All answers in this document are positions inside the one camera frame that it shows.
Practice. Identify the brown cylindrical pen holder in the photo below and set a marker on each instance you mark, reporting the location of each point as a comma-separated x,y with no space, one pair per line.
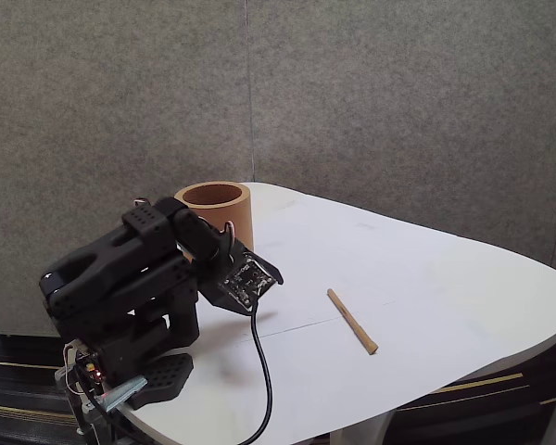
231,213

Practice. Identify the tan wooden pen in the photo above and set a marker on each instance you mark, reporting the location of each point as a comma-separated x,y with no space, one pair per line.
352,322

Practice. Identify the silver metal table clamp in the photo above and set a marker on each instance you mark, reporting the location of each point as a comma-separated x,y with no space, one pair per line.
120,391

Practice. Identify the controller board with red LED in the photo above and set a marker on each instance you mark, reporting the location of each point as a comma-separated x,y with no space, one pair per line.
90,368

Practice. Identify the grey felt partition panel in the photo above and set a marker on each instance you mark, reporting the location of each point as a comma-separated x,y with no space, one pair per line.
97,116
398,116

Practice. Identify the bare camera circuit board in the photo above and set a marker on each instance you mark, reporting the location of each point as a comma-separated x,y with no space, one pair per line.
248,283

